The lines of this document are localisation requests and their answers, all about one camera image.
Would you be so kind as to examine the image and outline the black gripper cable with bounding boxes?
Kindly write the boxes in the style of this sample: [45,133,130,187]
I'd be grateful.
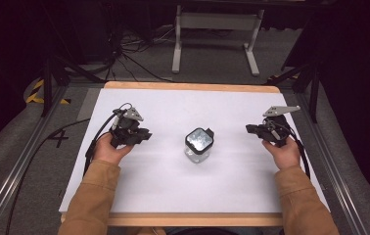
[5,102,133,235]
[265,118,312,180]

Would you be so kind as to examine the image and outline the white table mat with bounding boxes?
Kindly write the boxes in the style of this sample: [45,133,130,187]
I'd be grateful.
[59,88,330,214]

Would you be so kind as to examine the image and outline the person's right hand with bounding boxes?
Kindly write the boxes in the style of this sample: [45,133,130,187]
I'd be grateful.
[261,136,302,170]

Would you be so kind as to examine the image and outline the black tripod stand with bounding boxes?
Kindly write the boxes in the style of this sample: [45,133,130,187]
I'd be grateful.
[39,53,106,118]
[264,62,321,124]

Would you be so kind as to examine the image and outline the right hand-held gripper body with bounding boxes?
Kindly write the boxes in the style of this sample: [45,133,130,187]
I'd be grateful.
[254,105,301,148]

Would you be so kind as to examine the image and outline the clear jar with black lid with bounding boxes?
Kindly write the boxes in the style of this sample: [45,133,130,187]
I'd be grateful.
[183,126,215,165]

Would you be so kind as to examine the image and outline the bundle of floor cables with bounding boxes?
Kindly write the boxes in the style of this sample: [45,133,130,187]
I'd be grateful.
[84,23,177,83]

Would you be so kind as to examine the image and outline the white metal stand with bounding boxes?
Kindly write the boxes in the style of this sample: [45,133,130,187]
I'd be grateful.
[171,4,266,77]

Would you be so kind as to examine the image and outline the yellow black hazard tape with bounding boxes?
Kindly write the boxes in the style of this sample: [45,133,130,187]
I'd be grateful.
[24,78,71,106]

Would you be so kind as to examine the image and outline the aluminium frame rail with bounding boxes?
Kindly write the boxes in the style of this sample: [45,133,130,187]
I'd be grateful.
[0,85,69,235]
[295,92,370,235]

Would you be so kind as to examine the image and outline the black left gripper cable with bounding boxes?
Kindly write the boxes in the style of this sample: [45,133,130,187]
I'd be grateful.
[5,102,133,235]

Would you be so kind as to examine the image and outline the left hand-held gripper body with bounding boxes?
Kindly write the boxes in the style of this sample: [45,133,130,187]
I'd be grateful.
[109,107,148,149]

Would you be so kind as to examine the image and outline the person's left hand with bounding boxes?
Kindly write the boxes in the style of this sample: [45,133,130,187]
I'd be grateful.
[92,132,135,165]

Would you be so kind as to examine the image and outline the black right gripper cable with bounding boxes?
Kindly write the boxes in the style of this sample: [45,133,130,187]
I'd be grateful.
[265,118,312,180]

